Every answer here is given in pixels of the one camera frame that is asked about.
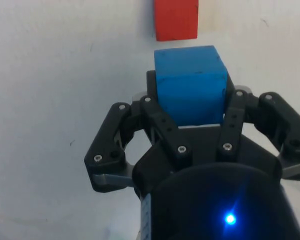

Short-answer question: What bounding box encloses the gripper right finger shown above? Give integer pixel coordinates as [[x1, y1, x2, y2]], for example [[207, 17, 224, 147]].
[[216, 74, 300, 181]]

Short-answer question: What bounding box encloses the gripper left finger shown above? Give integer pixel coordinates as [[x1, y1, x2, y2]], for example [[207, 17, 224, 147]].
[[84, 70, 193, 193]]

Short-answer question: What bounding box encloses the blue cube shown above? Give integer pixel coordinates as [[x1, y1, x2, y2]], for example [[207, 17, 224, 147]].
[[153, 44, 228, 127]]

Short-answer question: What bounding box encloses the red cube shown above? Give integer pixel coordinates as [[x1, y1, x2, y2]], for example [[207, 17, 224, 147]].
[[153, 0, 199, 42]]

